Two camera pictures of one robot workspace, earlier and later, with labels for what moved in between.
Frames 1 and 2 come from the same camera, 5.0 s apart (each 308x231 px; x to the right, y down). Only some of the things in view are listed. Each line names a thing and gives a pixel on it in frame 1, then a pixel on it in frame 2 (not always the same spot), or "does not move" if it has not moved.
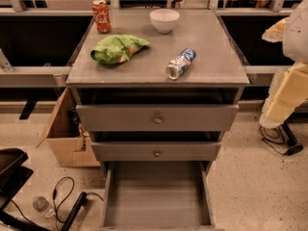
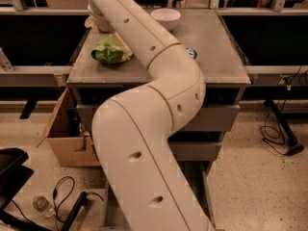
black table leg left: [28, 109] does not move
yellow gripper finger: [275, 34] → [124, 43]
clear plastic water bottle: [42, 205] does not move
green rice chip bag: [116, 48] does not move
